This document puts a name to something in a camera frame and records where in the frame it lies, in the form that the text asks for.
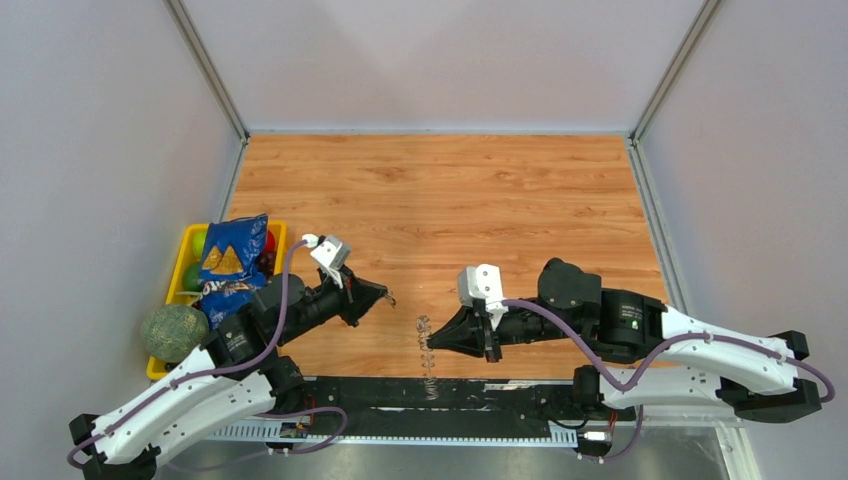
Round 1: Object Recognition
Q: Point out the yellow plastic tray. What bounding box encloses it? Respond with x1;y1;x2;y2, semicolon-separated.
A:
146;220;288;381

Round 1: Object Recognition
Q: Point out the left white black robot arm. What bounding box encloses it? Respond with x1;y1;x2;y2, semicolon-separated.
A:
67;268;390;479

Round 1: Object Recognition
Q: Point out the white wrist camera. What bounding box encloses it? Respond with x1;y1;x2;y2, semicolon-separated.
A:
301;233;352;289
457;264;508;331

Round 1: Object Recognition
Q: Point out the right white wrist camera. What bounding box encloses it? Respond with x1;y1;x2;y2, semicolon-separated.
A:
457;264;508;331

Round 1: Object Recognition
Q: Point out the green apple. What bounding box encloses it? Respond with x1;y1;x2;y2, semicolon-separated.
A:
181;262;203;292
190;230;207;260

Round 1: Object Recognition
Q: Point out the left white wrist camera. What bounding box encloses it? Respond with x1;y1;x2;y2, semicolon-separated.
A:
301;233;352;289

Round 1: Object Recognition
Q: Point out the green netted melon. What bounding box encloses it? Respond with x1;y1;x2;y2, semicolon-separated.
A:
140;304;209;363

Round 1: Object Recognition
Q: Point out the green apple lower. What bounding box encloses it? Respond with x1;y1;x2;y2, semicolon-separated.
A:
181;262;203;292

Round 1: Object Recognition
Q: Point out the aluminium frame rail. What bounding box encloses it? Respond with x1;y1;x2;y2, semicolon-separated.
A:
142;382;745;448

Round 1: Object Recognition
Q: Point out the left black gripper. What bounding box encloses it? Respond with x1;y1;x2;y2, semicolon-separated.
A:
277;264;389;344

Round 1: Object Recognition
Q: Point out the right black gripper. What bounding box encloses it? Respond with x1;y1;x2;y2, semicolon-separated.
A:
427;297;583;363

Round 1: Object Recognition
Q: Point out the red fruit pile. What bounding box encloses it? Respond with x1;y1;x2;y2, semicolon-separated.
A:
255;229;277;278

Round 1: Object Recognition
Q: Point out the green apple upper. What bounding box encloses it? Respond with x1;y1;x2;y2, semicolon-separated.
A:
190;230;207;260

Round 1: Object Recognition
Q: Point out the large metal keyring with clips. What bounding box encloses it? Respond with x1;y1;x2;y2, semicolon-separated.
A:
416;315;439;401

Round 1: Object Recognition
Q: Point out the blue chips bag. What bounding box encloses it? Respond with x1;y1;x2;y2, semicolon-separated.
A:
198;214;268;330

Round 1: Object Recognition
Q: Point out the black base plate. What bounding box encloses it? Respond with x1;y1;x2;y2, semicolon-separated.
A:
264;376;636;440

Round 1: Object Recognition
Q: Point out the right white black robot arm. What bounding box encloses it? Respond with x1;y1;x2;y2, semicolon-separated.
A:
427;258;835;424

